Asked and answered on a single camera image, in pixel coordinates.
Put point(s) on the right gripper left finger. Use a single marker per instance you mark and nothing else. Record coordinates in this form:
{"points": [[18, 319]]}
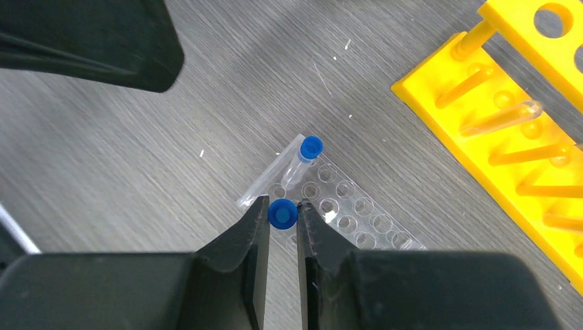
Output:
{"points": [[220, 286]]}

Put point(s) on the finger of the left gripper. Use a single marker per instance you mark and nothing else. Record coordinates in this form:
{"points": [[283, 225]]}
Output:
{"points": [[125, 43]]}

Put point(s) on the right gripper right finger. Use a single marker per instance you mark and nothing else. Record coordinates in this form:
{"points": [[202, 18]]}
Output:
{"points": [[344, 287]]}

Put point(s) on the blue capped vial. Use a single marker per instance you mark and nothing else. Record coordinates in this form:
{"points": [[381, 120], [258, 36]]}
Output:
{"points": [[282, 214], [308, 151]]}

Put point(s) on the clear glass test tube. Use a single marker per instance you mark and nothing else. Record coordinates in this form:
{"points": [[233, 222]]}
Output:
{"points": [[513, 115]]}

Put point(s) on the clear acrylic tube tray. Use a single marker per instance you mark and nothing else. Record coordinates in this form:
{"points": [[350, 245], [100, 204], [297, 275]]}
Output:
{"points": [[342, 204]]}

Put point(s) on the yellow test tube rack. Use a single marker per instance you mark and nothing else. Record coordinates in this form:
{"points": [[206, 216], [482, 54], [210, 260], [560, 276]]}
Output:
{"points": [[533, 170]]}

